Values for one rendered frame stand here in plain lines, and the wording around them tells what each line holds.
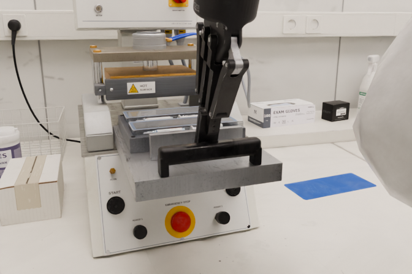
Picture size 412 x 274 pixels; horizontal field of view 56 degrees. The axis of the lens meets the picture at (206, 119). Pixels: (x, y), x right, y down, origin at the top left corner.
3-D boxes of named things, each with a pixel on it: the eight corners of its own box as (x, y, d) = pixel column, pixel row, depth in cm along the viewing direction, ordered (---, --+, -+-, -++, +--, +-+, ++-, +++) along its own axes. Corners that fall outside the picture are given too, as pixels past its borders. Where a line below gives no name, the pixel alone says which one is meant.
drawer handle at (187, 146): (157, 173, 53) (156, 145, 52) (255, 160, 58) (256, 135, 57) (160, 178, 51) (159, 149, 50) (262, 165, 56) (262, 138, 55)
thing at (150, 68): (105, 83, 99) (102, 45, 96) (187, 79, 106) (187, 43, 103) (111, 95, 83) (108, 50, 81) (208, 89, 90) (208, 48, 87)
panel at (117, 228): (103, 255, 71) (94, 155, 74) (251, 228, 80) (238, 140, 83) (103, 257, 69) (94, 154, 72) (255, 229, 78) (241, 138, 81)
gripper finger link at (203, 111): (238, 32, 47) (243, 36, 45) (225, 110, 53) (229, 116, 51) (207, 32, 45) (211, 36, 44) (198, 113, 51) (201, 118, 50)
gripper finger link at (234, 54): (236, 17, 45) (255, 34, 41) (230, 58, 48) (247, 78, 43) (217, 17, 44) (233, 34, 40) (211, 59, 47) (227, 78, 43)
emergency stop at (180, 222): (170, 233, 75) (168, 213, 76) (190, 230, 77) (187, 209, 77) (172, 234, 74) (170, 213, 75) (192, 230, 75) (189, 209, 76)
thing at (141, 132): (133, 143, 62) (132, 130, 61) (128, 134, 67) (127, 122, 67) (238, 133, 68) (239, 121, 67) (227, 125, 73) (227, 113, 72)
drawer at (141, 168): (113, 143, 78) (111, 106, 76) (214, 133, 85) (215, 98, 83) (135, 208, 51) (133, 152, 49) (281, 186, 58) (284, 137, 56)
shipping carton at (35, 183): (15, 190, 99) (10, 157, 97) (67, 185, 102) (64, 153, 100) (-4, 227, 82) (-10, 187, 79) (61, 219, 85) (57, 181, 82)
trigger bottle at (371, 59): (360, 113, 162) (366, 53, 156) (381, 116, 157) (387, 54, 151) (352, 117, 156) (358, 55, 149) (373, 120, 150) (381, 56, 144)
